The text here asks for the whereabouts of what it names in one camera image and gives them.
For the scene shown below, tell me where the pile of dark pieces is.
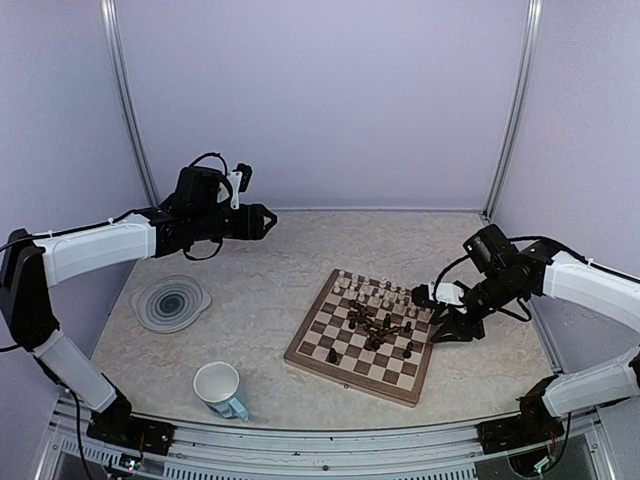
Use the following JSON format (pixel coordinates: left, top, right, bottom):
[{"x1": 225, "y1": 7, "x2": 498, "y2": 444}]
[{"x1": 346, "y1": 300, "x2": 403, "y2": 351}]

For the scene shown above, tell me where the grey silicone round lid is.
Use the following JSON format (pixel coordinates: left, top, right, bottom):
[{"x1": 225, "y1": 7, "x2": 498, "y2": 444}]
[{"x1": 130, "y1": 275, "x2": 211, "y2": 334}]

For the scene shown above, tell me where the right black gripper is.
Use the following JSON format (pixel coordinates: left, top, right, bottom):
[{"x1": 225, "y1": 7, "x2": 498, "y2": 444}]
[{"x1": 430, "y1": 268, "x2": 525, "y2": 343}]

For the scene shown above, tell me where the aluminium frame post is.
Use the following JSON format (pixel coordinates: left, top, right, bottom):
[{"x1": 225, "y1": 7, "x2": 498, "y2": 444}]
[
  {"x1": 483, "y1": 0, "x2": 544, "y2": 222},
  {"x1": 100, "y1": 0, "x2": 160, "y2": 206}
]

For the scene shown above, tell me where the left aluminium frame post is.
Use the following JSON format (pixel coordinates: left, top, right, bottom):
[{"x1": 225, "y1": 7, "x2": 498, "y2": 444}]
[{"x1": 100, "y1": 0, "x2": 160, "y2": 206}]

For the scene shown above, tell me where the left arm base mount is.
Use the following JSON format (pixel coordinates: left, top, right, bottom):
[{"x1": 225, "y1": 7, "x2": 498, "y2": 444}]
[{"x1": 87, "y1": 412, "x2": 175, "y2": 456}]

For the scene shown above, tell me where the wooden chess board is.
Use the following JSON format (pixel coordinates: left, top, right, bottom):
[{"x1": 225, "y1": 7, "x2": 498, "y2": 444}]
[{"x1": 284, "y1": 269, "x2": 432, "y2": 407}]

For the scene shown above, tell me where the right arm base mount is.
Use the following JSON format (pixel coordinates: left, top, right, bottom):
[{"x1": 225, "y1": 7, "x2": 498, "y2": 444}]
[{"x1": 477, "y1": 409, "x2": 565, "y2": 454}]

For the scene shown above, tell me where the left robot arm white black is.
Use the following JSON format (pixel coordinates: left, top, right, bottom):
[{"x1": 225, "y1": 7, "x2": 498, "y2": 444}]
[{"x1": 1, "y1": 164, "x2": 277, "y2": 445}]

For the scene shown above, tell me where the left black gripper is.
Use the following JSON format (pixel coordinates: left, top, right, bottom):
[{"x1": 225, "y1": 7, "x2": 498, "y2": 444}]
[{"x1": 192, "y1": 202, "x2": 277, "y2": 241}]

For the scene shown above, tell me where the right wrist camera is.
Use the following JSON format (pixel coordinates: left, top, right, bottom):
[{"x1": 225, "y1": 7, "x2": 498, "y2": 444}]
[{"x1": 411, "y1": 282, "x2": 464, "y2": 309}]

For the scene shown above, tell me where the white knight piece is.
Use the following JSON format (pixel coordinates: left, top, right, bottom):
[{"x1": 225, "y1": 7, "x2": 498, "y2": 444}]
[{"x1": 361, "y1": 277, "x2": 373, "y2": 295}]

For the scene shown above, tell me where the right aluminium frame post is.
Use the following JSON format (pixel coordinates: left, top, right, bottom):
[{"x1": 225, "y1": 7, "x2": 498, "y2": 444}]
[{"x1": 483, "y1": 0, "x2": 544, "y2": 222}]

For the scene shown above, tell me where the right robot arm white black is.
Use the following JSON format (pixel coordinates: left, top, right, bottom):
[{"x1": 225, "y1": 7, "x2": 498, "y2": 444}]
[{"x1": 412, "y1": 224, "x2": 639, "y2": 452}]

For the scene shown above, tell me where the front aluminium rail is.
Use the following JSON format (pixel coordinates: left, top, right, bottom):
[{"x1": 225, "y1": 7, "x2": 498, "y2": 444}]
[{"x1": 37, "y1": 394, "x2": 614, "y2": 480}]

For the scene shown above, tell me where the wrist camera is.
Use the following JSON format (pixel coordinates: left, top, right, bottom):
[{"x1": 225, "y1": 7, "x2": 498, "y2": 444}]
[
  {"x1": 227, "y1": 163, "x2": 253, "y2": 210},
  {"x1": 411, "y1": 282, "x2": 464, "y2": 309}
]

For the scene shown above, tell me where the light blue mug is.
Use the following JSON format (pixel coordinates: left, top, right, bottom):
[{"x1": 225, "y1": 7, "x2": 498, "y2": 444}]
[{"x1": 192, "y1": 361, "x2": 250, "y2": 422}]

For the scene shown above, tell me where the white bishop piece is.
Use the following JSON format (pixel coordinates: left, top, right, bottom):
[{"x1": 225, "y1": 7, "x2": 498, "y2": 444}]
[{"x1": 379, "y1": 277, "x2": 388, "y2": 297}]

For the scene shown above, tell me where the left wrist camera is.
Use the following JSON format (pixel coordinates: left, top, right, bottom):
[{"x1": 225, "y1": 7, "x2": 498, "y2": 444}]
[{"x1": 227, "y1": 163, "x2": 253, "y2": 210}]

